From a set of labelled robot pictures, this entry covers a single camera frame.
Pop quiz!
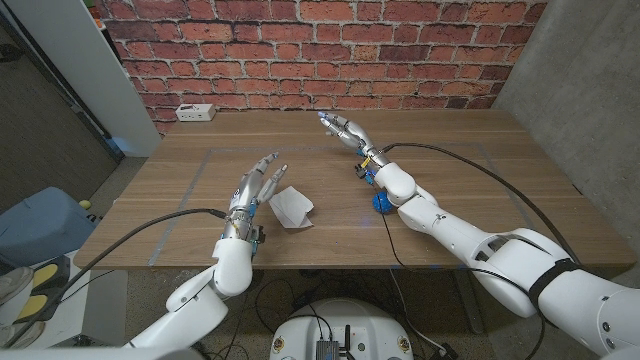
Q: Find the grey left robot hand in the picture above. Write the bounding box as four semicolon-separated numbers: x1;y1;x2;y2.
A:
221;152;290;246

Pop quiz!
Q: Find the grey table leg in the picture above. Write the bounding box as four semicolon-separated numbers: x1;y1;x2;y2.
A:
452;272;487;335

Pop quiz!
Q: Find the blue spiky ball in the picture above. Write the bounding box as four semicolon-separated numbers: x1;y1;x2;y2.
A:
371;192;396;215

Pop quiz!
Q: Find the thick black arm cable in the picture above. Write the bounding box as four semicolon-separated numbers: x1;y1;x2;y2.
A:
380;142;584;266
2;208;230;349

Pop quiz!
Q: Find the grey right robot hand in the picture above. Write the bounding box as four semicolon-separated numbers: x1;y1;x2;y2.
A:
317;111;391;169

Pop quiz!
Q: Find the black mat with yellow footprints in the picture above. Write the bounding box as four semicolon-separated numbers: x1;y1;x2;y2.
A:
14;254;72;324

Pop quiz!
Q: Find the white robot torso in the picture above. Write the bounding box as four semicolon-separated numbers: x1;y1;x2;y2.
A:
268;298;415;360

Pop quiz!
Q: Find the blue-grey plastic bin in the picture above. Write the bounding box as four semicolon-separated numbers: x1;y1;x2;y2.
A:
0;186;99;269

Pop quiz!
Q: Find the white floor board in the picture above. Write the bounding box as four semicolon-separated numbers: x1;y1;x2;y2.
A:
0;249;129;347

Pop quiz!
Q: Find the white upright panel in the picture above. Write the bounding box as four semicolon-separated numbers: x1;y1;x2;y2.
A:
4;0;162;158

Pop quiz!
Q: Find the red brick printed backdrop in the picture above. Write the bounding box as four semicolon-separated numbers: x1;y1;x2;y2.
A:
92;0;549;136

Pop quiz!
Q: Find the grey sneaker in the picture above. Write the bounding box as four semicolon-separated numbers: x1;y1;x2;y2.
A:
0;266;35;306
0;322;46;350

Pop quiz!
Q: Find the white power strip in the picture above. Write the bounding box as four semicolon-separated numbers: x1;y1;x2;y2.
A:
174;103;217;123

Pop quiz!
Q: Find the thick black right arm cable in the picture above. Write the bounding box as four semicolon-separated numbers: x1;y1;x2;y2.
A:
380;142;584;266

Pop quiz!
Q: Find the small grey electronics box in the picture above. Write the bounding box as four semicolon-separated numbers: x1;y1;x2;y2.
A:
315;339;342;360

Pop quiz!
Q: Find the white receipt paper strip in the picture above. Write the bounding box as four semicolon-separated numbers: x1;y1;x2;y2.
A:
268;185;315;230

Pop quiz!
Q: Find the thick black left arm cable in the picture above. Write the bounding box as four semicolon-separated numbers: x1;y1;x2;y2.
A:
2;208;230;349

